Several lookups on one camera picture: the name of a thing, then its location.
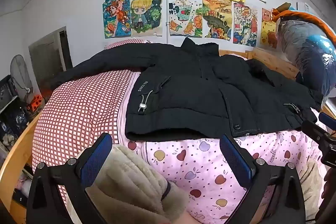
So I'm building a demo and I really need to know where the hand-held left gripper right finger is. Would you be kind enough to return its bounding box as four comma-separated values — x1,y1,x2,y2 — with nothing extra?
220,134,306,224

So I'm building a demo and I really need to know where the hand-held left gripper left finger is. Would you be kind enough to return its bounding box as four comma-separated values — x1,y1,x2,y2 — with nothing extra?
26,133,113,224

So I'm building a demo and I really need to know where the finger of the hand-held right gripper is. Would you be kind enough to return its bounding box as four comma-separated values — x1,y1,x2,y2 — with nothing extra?
301,120,327,142
318,112,336,131

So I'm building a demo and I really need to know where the black padded jacket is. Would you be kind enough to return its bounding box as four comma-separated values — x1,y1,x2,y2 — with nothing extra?
49,37,324,142

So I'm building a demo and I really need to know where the person's right hand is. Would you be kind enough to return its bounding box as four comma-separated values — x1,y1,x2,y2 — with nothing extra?
323,169,336,211

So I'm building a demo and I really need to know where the pink apple print quilt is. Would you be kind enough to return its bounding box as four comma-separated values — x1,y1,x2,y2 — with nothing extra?
117,69,330,224

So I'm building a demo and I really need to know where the person's beige fleece clothing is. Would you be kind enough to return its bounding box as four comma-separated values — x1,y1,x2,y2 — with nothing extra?
85,145,190,224

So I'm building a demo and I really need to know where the red checked quilt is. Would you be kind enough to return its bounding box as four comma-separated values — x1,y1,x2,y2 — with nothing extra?
31,39,147,214

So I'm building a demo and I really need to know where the plush toy in plastic bag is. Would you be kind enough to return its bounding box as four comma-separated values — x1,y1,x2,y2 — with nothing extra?
271,2,336,99

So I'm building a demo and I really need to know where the orange toy block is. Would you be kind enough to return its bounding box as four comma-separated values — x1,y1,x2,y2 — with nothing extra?
29,94,44,112

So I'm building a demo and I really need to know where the cluttered storage shelf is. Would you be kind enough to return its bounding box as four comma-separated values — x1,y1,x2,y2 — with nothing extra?
0,98,40,214

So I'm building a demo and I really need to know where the yellow bear drawing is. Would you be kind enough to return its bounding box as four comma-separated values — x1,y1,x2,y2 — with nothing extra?
260,8,279,49

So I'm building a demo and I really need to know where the black plastic crate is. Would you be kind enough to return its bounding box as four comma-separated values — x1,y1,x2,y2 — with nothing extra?
0,74,19,110

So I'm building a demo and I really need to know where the grey metal door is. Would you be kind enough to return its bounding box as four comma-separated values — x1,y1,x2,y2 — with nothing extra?
28,26,73,94

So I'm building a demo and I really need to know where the grey electric fan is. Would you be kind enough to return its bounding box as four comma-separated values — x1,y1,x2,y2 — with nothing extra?
10,54,34,99

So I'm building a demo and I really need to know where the red white city drawing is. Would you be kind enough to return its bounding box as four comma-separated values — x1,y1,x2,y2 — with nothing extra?
232,3,258,47

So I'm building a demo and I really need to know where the orange-dress girl blue drawing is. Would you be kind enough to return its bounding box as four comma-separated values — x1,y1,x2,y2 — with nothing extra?
102,0,131,39

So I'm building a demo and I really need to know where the orange landscape drawing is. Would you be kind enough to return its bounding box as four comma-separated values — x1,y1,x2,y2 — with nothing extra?
202,0,234,41

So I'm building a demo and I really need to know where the blond child drawing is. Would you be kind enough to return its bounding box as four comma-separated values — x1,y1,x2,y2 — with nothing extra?
130,0,162,37

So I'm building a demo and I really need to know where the juice cup oranges drawing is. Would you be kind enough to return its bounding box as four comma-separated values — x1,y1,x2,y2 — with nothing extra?
168,0,204,37

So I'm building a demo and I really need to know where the wooden bed frame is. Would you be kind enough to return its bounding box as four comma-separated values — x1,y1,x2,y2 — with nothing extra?
0,47,336,224

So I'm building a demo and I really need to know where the white wall unit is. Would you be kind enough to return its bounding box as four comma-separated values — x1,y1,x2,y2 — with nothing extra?
296,0,324,17

